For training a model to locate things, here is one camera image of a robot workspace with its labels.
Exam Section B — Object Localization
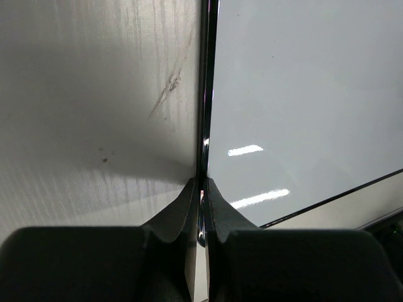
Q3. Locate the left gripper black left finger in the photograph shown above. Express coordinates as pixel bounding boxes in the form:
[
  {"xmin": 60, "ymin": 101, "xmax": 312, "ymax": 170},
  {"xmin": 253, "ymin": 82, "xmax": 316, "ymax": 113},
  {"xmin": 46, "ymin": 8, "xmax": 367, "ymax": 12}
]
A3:
[{"xmin": 1, "ymin": 178, "xmax": 198, "ymax": 301}]

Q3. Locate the white whiteboard with black rim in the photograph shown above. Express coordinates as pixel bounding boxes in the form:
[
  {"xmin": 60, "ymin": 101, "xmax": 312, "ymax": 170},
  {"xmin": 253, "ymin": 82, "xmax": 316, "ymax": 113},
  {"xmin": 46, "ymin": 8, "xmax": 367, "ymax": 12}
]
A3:
[{"xmin": 198, "ymin": 1, "xmax": 402, "ymax": 230}]

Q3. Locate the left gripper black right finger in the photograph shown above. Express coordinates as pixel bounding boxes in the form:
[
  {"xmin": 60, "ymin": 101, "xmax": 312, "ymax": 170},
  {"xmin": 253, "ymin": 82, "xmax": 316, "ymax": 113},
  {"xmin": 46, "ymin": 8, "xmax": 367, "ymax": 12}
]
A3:
[{"xmin": 203, "ymin": 178, "xmax": 402, "ymax": 301}]

